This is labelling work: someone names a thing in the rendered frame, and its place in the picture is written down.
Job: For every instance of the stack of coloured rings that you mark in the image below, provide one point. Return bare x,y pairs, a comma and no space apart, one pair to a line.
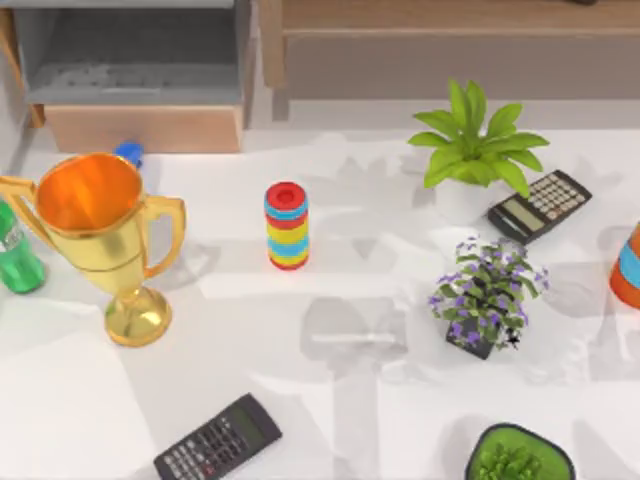
286,227

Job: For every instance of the purple flower plant black pot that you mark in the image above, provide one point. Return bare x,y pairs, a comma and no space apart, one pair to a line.
482,295

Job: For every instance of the green leafy plant white pot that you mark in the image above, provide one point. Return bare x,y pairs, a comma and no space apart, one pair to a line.
467,145

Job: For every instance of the blue bottle cap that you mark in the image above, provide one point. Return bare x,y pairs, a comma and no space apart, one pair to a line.
131,151

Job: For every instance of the pale wooden drawer front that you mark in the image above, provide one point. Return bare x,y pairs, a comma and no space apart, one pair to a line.
140,127

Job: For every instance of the black calculator with pale keys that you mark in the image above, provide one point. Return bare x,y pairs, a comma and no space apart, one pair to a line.
540,205

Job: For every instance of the gold trophy cup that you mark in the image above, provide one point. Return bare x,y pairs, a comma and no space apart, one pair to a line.
95,235

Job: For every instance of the black calculator with dark keys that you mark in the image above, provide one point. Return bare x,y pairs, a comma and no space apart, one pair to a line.
217,442

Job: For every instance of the wooden cupboard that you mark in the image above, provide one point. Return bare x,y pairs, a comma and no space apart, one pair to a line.
450,50

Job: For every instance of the green succulent in black pot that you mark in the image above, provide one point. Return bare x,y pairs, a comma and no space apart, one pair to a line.
520,457

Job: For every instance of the green bottle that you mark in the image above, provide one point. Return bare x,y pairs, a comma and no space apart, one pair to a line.
17,265

